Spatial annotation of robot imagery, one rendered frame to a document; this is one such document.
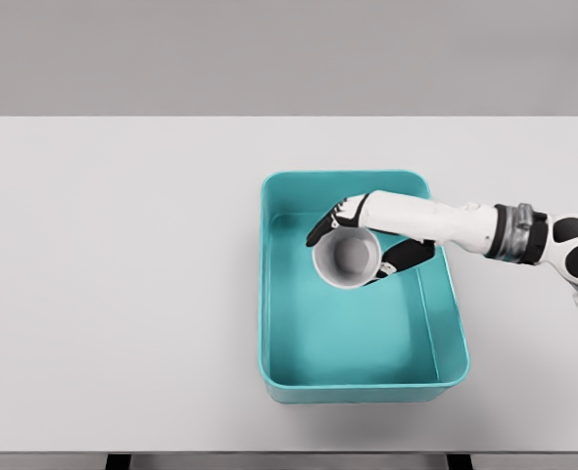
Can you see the teal plastic basket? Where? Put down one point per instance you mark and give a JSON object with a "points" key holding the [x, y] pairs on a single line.
{"points": [[348, 323]]}

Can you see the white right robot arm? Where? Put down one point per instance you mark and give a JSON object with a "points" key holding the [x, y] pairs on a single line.
{"points": [[519, 230]]}

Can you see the white paper cup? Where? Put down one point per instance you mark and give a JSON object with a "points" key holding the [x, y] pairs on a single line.
{"points": [[346, 258]]}

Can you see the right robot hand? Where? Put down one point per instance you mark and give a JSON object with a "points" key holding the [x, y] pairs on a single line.
{"points": [[397, 210]]}

